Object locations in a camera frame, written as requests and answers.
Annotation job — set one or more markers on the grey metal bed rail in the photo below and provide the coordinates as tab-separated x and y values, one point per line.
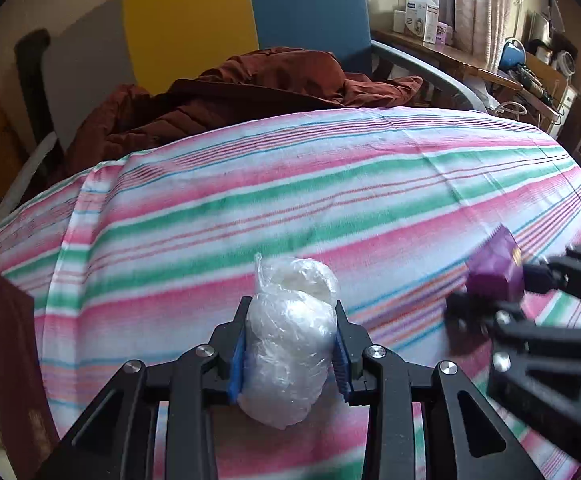
463	97

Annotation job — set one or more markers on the white boxes on desk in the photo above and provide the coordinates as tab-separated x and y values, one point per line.
420	19

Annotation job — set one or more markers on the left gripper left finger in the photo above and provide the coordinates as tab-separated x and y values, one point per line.
115	436

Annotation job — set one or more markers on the purple small box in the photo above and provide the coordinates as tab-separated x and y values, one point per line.
495	268

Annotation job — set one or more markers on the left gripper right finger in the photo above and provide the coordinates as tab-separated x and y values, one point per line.
464	436

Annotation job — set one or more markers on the wooden side desk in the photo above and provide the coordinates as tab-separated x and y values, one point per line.
550	97

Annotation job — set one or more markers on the gold tin box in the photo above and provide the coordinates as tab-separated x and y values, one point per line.
27	430

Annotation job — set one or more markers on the dark red jacket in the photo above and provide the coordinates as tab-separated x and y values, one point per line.
252	86

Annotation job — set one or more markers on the grey yellow blue headboard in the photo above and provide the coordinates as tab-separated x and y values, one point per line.
154	42

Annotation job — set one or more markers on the striped bed sheet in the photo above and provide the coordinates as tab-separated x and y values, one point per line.
142	257

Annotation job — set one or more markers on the window curtain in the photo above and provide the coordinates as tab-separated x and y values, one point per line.
482	26

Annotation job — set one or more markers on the white plastic roll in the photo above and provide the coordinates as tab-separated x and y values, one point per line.
291	327

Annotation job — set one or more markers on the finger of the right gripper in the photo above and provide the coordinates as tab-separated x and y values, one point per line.
479	313
556	273

